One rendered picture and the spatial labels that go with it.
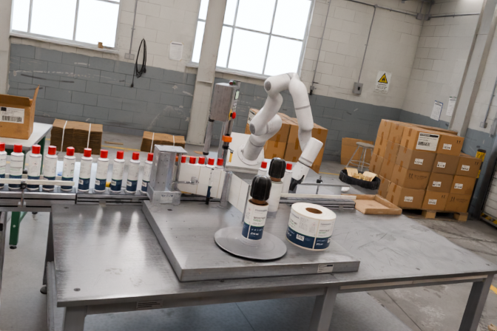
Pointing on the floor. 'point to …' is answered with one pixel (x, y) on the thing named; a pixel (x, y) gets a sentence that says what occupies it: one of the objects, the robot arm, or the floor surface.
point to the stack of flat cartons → (76, 136)
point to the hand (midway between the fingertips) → (291, 187)
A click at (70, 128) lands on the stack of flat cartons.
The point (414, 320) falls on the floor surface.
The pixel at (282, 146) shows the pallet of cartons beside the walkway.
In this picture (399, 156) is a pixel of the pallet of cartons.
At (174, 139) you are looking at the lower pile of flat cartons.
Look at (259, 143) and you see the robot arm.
